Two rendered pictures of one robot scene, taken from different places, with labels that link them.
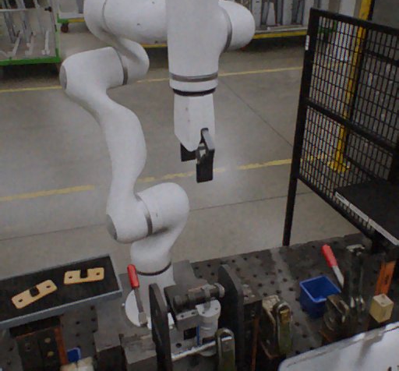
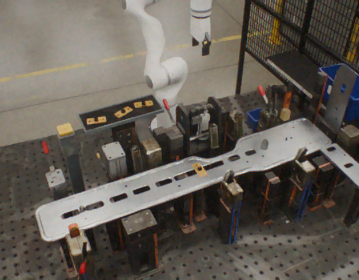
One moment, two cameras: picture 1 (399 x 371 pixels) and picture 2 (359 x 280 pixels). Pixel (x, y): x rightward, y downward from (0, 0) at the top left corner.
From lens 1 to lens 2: 0.99 m
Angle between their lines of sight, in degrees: 13
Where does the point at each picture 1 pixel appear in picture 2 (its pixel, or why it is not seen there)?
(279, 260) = (234, 103)
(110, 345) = (161, 133)
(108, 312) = (142, 131)
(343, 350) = (266, 133)
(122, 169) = (154, 51)
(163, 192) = (174, 62)
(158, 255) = (172, 96)
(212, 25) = not seen: outside the picture
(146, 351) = (178, 135)
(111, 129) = (147, 29)
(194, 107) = (202, 23)
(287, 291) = not seen: hidden behind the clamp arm
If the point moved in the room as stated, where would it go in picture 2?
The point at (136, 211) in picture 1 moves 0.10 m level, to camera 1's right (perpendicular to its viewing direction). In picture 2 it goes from (162, 73) to (183, 71)
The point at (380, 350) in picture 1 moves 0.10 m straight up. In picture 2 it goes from (283, 132) to (287, 116)
